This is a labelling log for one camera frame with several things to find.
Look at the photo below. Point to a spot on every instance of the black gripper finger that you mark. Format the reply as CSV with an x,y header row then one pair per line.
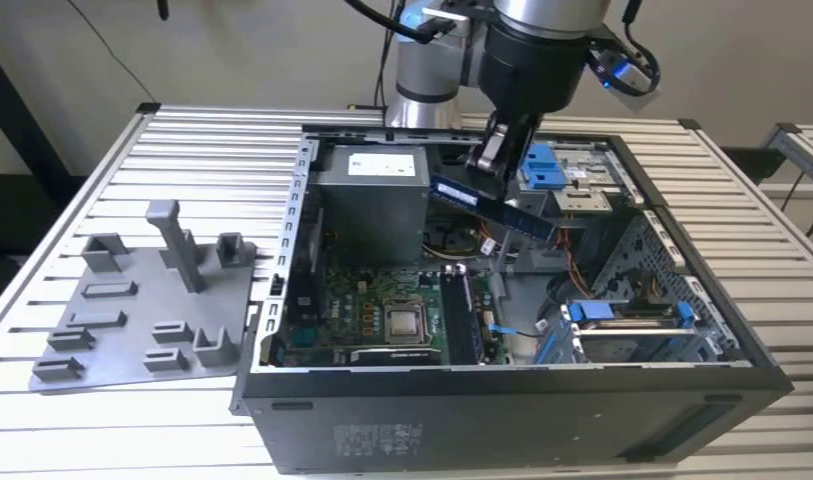
x,y
521,150
491,150

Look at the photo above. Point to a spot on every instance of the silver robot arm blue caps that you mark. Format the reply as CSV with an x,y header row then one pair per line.
x,y
419,75

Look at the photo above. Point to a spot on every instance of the RAM slot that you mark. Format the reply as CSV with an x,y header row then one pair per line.
x,y
455,320
463,320
449,320

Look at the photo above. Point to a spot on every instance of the blue drive bay latch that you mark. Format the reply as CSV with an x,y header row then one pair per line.
x,y
542,167

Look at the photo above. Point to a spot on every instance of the metal drive cage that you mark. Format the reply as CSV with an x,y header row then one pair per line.
x,y
582,200

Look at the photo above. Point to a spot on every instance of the grey power supply unit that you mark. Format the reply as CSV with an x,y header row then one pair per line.
x,y
373,220

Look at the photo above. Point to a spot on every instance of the black table end cap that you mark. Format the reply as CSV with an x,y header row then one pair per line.
x,y
690,125
789,127
147,107

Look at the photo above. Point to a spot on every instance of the CPU socket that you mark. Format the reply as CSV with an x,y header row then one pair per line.
x,y
399,303

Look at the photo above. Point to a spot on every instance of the blue disk carrier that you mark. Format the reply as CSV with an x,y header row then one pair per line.
x,y
596,311

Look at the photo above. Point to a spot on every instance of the black connector plate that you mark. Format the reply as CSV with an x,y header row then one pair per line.
x,y
753,162

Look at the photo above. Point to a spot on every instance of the green motherboard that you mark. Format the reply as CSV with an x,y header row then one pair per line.
x,y
346,300

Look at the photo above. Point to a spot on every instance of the silver CPU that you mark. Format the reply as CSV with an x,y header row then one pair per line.
x,y
406,326

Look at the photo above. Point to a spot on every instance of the black graphics card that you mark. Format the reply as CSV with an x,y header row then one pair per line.
x,y
393,356

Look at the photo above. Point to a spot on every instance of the black open PC case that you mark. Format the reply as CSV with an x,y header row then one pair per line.
x,y
446,430

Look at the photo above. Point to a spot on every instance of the grey parts rack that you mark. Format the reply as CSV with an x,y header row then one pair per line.
x,y
146,300

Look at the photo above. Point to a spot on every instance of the black slanted pole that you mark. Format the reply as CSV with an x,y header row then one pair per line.
x,y
19,110

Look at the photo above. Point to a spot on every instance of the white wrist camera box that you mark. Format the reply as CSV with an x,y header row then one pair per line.
x,y
636,75

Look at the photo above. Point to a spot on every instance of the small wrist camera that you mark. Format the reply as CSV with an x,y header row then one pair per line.
x,y
439,22

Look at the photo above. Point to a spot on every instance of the aluminium frame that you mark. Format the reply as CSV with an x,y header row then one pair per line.
x,y
802,150

